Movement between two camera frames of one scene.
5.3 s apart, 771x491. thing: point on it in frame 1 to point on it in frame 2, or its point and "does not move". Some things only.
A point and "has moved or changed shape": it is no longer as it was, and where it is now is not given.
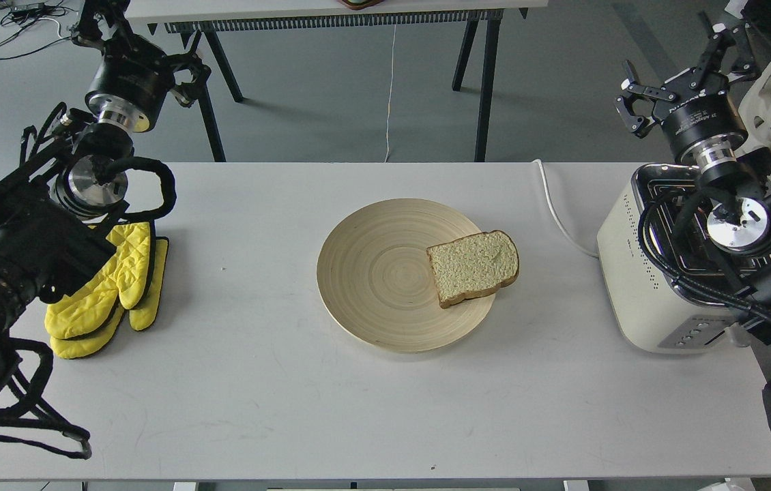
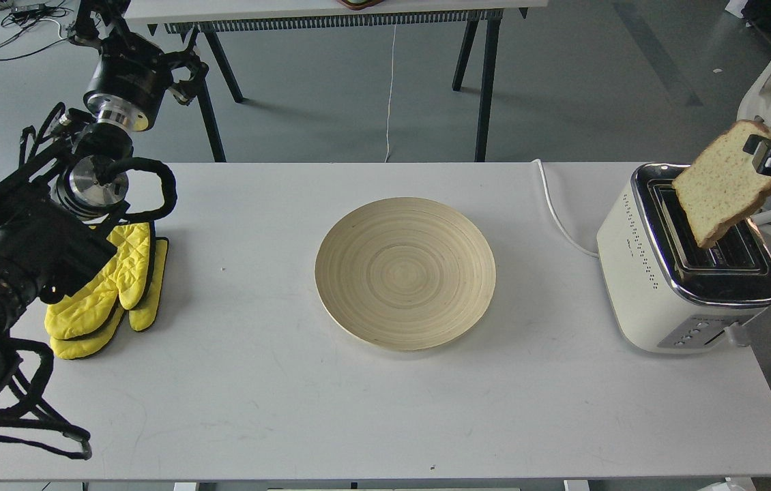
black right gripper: [696, 112] to [755, 144]
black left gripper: [135, 77] does not move
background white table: [217, 21] does not move
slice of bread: [473, 266] has moved or changed shape
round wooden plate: [376, 280] does not move
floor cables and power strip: [3, 29] does not move
